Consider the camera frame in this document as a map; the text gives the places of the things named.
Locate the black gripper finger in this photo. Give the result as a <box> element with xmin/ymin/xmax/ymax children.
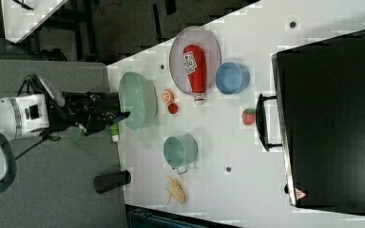
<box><xmin>115</xmin><ymin>111</ymin><xmax>130</xmax><ymax>123</ymax></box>

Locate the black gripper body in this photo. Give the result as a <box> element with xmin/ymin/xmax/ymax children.
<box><xmin>48</xmin><ymin>92</ymin><xmax>121</xmax><ymax>133</ymax></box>

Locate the red plush ketchup bottle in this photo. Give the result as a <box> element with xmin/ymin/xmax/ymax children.
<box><xmin>182</xmin><ymin>45</ymin><xmax>206</xmax><ymax>105</ymax></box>

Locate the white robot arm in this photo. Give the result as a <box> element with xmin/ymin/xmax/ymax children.
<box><xmin>0</xmin><ymin>95</ymin><xmax>121</xmax><ymax>228</ymax></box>

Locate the grey round plate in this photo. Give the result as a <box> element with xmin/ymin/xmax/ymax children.
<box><xmin>169</xmin><ymin>26</ymin><xmax>221</xmax><ymax>95</ymax></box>

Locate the green oval colander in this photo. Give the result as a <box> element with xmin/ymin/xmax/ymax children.
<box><xmin>119</xmin><ymin>71</ymin><xmax>158</xmax><ymax>130</ymax></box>

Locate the orange slice toy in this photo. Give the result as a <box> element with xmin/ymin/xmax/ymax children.
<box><xmin>162</xmin><ymin>89</ymin><xmax>174</xmax><ymax>104</ymax></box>

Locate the red strawberry toy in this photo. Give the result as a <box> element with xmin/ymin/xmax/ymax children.
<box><xmin>168</xmin><ymin>103</ymin><xmax>179</xmax><ymax>114</ymax></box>

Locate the black cylinder cup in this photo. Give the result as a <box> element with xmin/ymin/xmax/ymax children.
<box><xmin>93</xmin><ymin>170</ymin><xmax>131</xmax><ymax>194</ymax></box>

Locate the peeled banana toy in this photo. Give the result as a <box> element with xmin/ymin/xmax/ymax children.
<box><xmin>164</xmin><ymin>175</ymin><xmax>185</xmax><ymax>204</ymax></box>

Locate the blue bowl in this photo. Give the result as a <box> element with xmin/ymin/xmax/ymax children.
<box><xmin>215</xmin><ymin>62</ymin><xmax>250</xmax><ymax>95</ymax></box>

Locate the red tomato toy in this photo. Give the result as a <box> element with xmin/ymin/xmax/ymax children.
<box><xmin>241</xmin><ymin>108</ymin><xmax>256</xmax><ymax>125</ymax></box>

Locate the black toaster oven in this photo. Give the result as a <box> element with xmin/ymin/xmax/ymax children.
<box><xmin>271</xmin><ymin>29</ymin><xmax>365</xmax><ymax>216</ymax></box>

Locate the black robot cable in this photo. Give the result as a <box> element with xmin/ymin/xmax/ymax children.
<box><xmin>13</xmin><ymin>73</ymin><xmax>61</xmax><ymax>161</ymax></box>

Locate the green cup with handle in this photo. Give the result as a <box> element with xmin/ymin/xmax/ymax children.
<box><xmin>163</xmin><ymin>135</ymin><xmax>199</xmax><ymax>175</ymax></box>

